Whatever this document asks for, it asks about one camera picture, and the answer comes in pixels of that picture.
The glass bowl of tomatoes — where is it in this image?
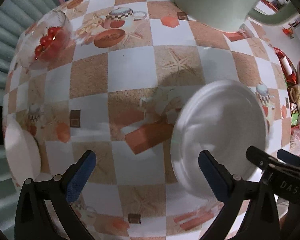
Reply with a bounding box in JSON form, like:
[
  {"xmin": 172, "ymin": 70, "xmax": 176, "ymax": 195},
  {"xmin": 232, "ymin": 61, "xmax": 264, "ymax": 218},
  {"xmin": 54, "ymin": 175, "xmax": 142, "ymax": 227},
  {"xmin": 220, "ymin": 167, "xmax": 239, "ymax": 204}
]
[{"xmin": 16, "ymin": 10, "xmax": 72, "ymax": 70}]

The green curtain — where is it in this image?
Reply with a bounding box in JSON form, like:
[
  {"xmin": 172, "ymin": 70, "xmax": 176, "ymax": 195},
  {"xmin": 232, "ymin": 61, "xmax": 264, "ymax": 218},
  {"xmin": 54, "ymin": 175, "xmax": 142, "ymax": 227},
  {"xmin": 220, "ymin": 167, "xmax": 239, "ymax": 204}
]
[{"xmin": 0, "ymin": 0, "xmax": 61, "ymax": 240}]

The green square plate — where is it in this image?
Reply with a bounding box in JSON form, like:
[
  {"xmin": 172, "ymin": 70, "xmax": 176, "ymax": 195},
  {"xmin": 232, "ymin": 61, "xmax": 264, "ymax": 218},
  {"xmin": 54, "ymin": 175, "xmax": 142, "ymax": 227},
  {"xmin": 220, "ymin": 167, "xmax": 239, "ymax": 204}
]
[{"xmin": 174, "ymin": 0, "xmax": 298, "ymax": 33}]

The white bowl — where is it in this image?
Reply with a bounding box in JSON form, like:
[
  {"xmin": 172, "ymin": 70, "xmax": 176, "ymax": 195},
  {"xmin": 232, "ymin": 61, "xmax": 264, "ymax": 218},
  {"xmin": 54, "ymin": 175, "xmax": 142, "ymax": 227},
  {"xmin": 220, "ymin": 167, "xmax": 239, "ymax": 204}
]
[
  {"xmin": 170, "ymin": 80, "xmax": 268, "ymax": 199},
  {"xmin": 5, "ymin": 120, "xmax": 41, "ymax": 186}
]

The checkered patterned tablecloth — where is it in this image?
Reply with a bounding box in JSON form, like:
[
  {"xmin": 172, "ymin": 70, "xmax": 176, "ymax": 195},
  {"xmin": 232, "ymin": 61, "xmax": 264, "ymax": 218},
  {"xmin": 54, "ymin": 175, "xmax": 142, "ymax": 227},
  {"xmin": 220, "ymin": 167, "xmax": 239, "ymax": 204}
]
[{"xmin": 3, "ymin": 0, "xmax": 290, "ymax": 239}]

